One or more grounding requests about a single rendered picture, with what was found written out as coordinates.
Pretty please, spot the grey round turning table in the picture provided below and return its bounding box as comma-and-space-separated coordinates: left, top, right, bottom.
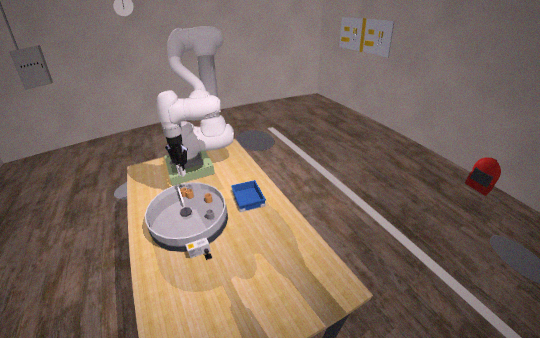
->
145, 182, 228, 260

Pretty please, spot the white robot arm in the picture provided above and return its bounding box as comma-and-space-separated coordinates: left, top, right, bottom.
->
156, 26, 233, 169

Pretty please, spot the blue crate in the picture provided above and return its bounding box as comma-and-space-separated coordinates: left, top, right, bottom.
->
231, 180, 266, 213

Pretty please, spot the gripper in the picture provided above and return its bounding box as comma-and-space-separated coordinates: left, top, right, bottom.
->
165, 135, 188, 177

